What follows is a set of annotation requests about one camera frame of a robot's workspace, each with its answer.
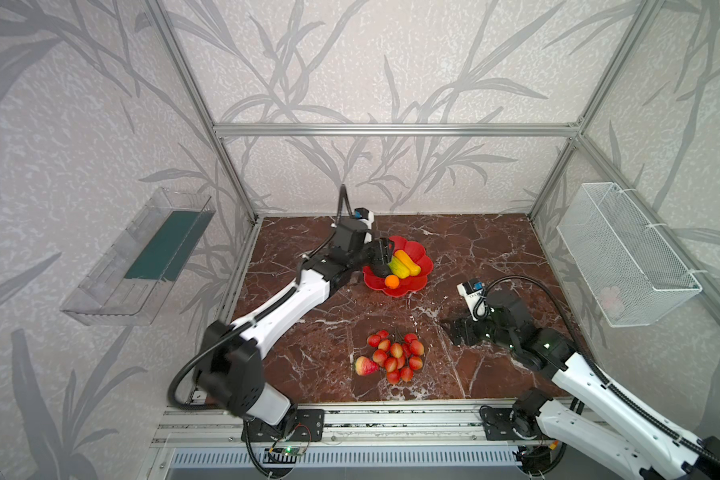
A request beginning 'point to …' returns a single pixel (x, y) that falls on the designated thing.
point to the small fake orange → (391, 281)
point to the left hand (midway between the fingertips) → (391, 236)
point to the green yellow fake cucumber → (398, 268)
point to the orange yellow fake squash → (413, 268)
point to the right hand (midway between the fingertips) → (452, 307)
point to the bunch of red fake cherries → (398, 361)
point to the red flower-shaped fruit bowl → (411, 284)
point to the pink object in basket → (614, 303)
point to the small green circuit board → (285, 451)
